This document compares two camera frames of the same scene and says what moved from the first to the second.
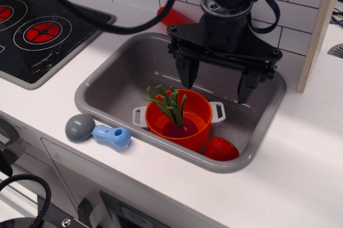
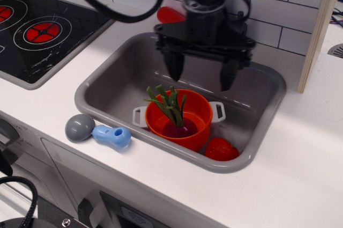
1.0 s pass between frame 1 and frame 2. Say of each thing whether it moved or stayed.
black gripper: moved
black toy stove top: stayed
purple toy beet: stayed
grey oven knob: stayed
